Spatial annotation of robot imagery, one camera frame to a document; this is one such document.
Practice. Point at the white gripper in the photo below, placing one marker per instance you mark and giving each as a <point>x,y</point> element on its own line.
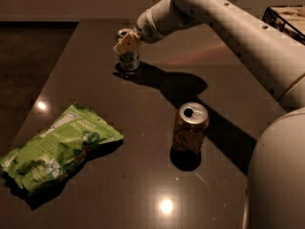
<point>145,30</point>

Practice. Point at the silver green 7up can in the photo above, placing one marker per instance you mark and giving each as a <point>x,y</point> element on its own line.
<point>129,61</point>

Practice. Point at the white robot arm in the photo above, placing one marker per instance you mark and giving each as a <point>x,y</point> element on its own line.
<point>276,179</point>

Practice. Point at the orange soda can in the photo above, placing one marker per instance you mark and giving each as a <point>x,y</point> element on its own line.
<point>190,127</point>

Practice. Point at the green chip bag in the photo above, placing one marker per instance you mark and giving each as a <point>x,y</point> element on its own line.
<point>53,155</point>

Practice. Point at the black wire basket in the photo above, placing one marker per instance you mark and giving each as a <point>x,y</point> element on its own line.
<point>287,19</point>

